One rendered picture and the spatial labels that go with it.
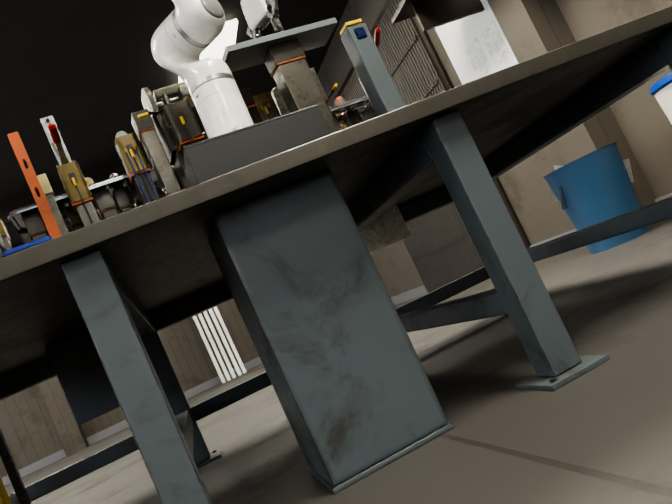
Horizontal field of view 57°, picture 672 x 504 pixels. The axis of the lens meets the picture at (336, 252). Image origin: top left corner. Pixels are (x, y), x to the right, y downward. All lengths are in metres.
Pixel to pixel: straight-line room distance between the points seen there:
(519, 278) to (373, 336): 0.36
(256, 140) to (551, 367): 0.84
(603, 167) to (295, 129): 2.59
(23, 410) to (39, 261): 9.57
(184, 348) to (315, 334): 9.16
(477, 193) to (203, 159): 0.62
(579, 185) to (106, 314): 3.00
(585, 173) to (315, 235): 2.56
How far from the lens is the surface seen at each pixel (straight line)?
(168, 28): 1.74
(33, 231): 2.05
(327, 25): 2.03
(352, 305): 1.43
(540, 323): 1.49
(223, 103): 1.61
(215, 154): 1.44
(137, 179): 1.90
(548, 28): 4.51
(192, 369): 10.52
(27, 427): 10.82
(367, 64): 2.05
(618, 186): 3.86
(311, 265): 1.42
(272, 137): 1.47
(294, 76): 1.95
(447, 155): 1.48
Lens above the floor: 0.36
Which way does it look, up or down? 4 degrees up
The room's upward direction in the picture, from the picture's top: 25 degrees counter-clockwise
